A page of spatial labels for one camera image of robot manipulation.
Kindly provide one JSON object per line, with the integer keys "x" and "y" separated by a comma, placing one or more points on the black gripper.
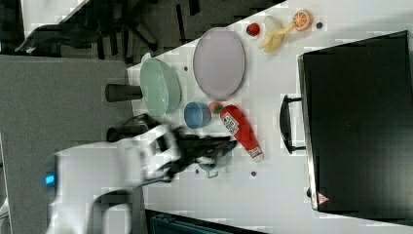
{"x": 198, "y": 149}

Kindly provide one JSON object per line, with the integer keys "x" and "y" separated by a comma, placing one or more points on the black toaster oven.
{"x": 357, "y": 112}

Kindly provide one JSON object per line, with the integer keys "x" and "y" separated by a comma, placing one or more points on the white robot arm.
{"x": 95, "y": 177}

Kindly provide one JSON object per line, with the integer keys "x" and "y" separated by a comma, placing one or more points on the green cup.
{"x": 222, "y": 162}

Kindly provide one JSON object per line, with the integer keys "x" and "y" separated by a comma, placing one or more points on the red ketchup bottle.
{"x": 238, "y": 126}

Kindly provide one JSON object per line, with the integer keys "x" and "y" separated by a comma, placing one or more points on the blue bowl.
{"x": 196, "y": 115}

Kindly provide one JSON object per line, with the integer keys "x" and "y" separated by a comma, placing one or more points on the lilac round plate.
{"x": 219, "y": 63}

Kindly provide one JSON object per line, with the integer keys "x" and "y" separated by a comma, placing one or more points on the green perforated colander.
{"x": 159, "y": 85}

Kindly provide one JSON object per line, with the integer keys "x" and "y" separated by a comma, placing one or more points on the dark blue bin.
{"x": 164, "y": 223}

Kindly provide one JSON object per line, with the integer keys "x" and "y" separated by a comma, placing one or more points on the peeled banana toy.
{"x": 275, "y": 33}

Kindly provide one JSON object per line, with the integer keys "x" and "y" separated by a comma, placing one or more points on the dark red strawberry toy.
{"x": 253, "y": 29}

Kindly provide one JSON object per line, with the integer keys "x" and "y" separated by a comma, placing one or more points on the orange slice toy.
{"x": 303, "y": 20}

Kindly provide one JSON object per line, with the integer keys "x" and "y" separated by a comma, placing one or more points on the black office chair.
{"x": 80, "y": 23}

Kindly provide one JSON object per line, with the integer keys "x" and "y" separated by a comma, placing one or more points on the black cylinder post lower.
{"x": 132, "y": 127}

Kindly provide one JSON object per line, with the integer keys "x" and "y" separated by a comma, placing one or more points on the black cylinder post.
{"x": 115, "y": 92}
{"x": 132, "y": 127}

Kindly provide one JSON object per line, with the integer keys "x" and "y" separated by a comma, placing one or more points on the black cylinder post upper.
{"x": 115, "y": 92}

